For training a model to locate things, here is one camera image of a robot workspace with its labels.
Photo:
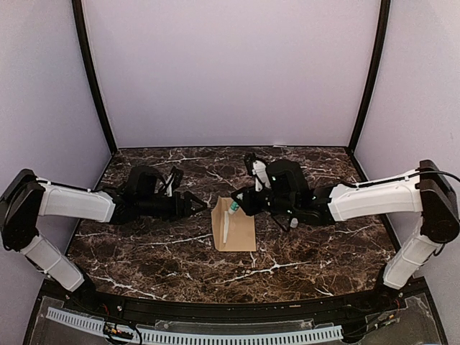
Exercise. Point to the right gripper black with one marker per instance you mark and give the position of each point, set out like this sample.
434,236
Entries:
249,205

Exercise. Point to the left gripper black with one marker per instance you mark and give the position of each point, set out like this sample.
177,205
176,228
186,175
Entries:
186,210

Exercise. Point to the green glue stick white cap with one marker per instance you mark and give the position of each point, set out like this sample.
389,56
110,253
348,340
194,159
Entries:
233,208

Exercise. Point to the white letter paper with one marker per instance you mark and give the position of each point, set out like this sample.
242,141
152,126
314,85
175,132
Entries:
226,227

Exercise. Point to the brown paper envelope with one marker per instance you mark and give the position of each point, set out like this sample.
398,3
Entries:
241,236

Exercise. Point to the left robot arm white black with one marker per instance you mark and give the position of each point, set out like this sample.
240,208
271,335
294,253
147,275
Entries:
145,193

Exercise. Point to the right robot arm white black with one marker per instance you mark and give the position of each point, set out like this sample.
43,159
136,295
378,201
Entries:
280,188

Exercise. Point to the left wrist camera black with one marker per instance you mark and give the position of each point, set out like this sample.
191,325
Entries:
174,180

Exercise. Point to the white slotted cable duct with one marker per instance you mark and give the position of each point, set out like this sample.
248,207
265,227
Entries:
175,332

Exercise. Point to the black front rail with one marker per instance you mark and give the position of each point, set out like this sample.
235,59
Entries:
351,308

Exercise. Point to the left black frame post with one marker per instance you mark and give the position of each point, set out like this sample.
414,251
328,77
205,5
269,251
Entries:
85,50

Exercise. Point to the black frame post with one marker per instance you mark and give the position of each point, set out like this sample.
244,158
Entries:
374,66
85,50

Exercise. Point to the right black frame post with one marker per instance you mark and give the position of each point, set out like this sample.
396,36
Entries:
374,66

